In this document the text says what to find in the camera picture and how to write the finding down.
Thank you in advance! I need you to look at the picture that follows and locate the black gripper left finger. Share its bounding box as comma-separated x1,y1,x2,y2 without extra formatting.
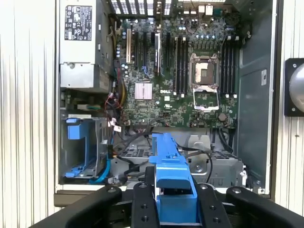
30,166,161,228

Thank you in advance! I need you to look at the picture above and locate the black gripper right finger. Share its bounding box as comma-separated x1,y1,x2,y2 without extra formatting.
190,176,304,228

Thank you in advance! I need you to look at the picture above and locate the hard disk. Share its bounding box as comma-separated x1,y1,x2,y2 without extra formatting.
148,132,203,226

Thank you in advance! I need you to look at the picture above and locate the large metal disk bay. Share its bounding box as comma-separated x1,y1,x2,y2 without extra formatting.
111,134,247,189

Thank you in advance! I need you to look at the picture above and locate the small metal disk bay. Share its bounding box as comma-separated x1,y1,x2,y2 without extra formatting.
58,113,109,182

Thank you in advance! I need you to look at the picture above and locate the empty blue disk carrier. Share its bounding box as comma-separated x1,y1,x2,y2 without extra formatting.
64,117,92,178

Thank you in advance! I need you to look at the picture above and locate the green motherboard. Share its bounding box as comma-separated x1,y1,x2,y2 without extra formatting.
114,0,239,129

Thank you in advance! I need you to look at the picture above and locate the metal socket cover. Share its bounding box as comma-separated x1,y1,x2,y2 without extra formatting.
193,84,219,111

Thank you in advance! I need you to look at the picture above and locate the silver chipset heatsink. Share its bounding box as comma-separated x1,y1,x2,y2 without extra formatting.
134,82,152,100

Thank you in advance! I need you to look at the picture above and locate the black open PC case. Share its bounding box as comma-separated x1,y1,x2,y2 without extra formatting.
54,0,285,207

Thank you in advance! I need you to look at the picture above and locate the CPU socket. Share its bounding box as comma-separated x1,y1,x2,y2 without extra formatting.
189,53,220,85

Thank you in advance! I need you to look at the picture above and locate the black RAM slot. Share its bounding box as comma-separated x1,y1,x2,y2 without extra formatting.
181,37,186,98
185,37,190,95
225,35,230,98
233,35,238,98
178,37,182,95
222,37,227,97
229,37,234,97

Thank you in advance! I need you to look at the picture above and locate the grey power supply unit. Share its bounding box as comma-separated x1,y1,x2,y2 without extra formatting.
58,0,112,90

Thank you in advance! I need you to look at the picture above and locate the black expansion slot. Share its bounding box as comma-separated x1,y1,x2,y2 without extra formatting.
165,32,171,68
134,30,140,69
142,30,147,69

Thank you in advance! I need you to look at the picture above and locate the white expansion slot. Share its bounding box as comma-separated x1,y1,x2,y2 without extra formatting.
126,28,132,64

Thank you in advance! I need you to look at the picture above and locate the black wire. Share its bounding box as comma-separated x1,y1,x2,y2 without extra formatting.
120,128,154,152
177,142,213,183

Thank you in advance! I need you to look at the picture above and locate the light blue wire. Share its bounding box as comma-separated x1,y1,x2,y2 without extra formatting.
89,156,112,185

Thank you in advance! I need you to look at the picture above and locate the red yellow wire bundle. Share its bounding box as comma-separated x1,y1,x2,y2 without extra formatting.
104,68,130,129

